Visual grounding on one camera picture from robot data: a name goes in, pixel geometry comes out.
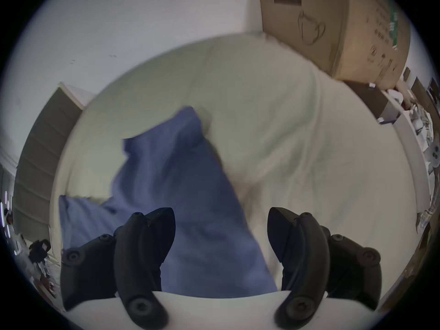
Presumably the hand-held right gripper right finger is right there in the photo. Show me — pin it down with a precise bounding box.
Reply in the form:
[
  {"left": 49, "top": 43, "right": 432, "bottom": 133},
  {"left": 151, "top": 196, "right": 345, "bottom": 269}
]
[{"left": 267, "top": 207, "right": 383, "bottom": 329}]

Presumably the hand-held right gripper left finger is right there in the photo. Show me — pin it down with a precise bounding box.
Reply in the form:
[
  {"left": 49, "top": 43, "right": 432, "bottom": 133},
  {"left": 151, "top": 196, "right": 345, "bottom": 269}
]
[{"left": 60, "top": 207, "right": 176, "bottom": 329}]

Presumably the blue shirt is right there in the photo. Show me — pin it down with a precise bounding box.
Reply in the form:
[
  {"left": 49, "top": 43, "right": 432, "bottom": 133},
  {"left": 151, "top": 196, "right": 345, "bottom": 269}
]
[{"left": 58, "top": 107, "right": 278, "bottom": 298}]

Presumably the padded grey headboard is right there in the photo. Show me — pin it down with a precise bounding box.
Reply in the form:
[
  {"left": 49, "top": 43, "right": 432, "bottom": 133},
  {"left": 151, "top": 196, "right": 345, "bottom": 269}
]
[{"left": 13, "top": 82, "right": 86, "bottom": 245}]

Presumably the brown cardboard carton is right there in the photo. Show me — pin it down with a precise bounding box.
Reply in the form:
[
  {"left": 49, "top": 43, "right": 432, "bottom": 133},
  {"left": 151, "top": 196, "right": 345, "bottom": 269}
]
[{"left": 256, "top": 0, "right": 411, "bottom": 89}]

